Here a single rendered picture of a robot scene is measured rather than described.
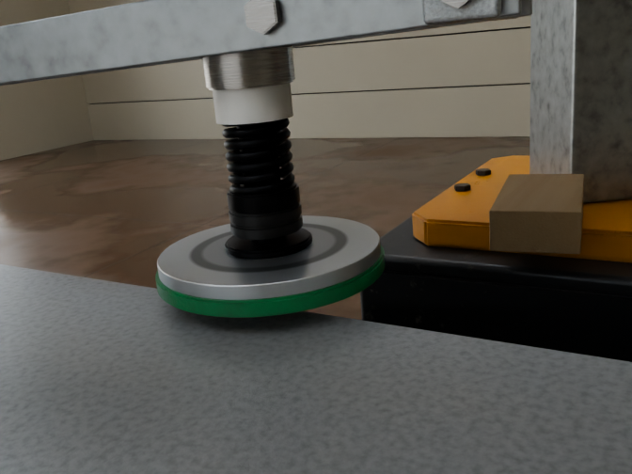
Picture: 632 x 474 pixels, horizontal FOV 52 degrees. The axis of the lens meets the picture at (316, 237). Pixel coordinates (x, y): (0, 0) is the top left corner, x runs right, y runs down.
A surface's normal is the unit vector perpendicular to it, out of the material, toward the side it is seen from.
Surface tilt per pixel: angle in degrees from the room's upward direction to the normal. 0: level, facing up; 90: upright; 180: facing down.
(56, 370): 0
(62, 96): 90
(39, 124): 90
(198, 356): 0
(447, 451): 0
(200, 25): 90
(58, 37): 90
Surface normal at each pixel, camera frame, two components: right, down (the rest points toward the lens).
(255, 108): 0.12, 0.28
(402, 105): -0.48, 0.29
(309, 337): -0.09, -0.95
